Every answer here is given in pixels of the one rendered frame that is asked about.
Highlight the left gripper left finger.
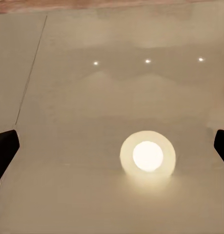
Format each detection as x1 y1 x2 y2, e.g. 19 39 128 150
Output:
0 130 20 179

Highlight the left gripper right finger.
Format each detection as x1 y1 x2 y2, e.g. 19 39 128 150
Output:
214 129 224 161

